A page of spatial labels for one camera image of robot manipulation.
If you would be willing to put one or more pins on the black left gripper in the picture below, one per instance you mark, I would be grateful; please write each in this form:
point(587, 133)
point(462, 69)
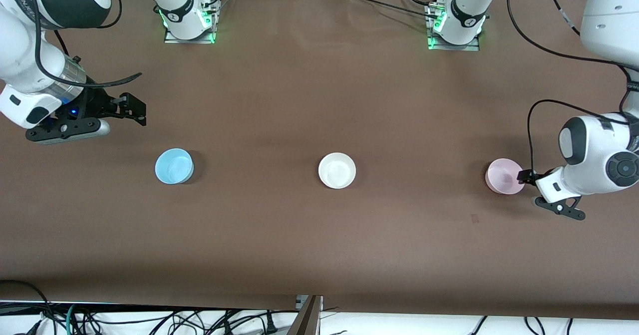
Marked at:
point(526, 176)

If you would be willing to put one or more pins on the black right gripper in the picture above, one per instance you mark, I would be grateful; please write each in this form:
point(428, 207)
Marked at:
point(96, 103)

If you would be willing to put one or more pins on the pink bowl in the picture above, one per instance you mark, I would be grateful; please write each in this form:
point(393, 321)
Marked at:
point(501, 175)

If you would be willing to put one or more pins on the light blue bowl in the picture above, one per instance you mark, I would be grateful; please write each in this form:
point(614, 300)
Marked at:
point(173, 166)

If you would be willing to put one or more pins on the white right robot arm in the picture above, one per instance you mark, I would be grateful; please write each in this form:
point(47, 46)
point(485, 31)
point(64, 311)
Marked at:
point(25, 50)

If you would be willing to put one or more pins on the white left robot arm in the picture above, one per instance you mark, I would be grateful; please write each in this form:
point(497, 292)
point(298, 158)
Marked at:
point(594, 150)

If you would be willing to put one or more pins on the white bowl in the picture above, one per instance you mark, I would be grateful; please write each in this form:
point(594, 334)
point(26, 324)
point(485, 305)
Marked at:
point(337, 170)

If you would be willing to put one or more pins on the brown table cover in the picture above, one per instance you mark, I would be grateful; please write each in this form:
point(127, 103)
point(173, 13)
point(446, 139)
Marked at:
point(319, 100)

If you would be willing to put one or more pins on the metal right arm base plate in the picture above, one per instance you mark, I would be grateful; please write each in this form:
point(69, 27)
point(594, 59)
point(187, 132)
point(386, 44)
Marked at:
point(199, 40)

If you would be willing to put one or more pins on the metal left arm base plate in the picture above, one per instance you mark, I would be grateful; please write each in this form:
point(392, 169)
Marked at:
point(469, 48)

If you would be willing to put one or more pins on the grey metal post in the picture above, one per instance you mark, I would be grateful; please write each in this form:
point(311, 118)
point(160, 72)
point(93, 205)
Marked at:
point(307, 320)

